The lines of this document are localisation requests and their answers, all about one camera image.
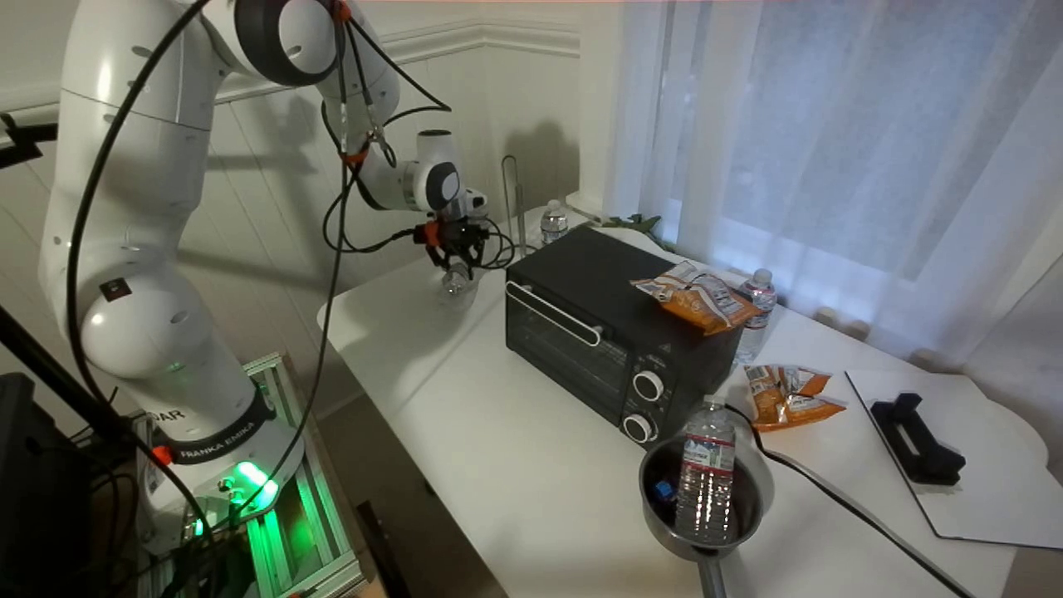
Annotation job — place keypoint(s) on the water bottle in pot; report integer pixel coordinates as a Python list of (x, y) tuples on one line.
[(704, 497)]

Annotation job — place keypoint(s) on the white sheer curtain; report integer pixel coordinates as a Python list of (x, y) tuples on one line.
[(891, 161)]

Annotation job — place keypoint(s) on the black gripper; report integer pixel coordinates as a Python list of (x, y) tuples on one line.
[(452, 242)]

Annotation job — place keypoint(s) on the clear water bottle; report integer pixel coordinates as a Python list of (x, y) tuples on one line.
[(455, 280)]

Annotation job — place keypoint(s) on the orange snack bag on table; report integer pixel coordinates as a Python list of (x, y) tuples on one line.
[(787, 397)]

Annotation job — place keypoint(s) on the orange snack bag on oven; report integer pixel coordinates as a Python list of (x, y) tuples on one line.
[(697, 298)]

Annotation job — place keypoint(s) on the green plant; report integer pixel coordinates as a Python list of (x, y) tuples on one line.
[(638, 223)]

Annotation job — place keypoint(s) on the white board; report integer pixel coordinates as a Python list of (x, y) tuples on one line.
[(974, 471)]

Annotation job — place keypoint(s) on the black toaster oven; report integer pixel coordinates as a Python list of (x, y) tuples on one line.
[(571, 311)]

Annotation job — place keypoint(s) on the silver metal pot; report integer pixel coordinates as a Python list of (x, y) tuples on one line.
[(657, 482)]

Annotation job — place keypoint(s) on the upright water bottle back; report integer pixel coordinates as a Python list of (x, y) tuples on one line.
[(551, 219)]

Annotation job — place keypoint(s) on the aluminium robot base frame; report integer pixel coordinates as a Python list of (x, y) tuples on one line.
[(299, 545)]

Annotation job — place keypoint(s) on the black bracket on board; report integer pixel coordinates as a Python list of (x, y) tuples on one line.
[(913, 445)]

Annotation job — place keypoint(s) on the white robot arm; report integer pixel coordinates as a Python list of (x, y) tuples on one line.
[(138, 109)]

